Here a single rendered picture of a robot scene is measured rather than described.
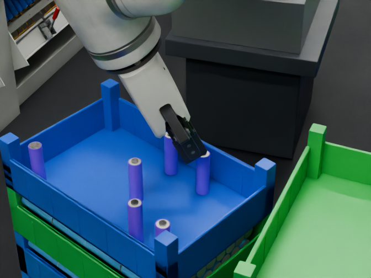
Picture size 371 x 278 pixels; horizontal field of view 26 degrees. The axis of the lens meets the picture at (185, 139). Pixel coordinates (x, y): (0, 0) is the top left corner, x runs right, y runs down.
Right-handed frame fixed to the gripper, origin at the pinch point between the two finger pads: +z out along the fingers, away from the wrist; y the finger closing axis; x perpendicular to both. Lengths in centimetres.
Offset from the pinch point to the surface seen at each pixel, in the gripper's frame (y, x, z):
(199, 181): 0.3, -1.4, 7.3
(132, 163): -1.1, -7.5, 0.1
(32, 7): -99, -18, 23
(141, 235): 7.3, -10.6, 3.9
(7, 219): -50, -41, 36
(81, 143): -15.7, -13.7, 4.1
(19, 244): -9.1, -28.4, 9.0
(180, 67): -96, 5, 58
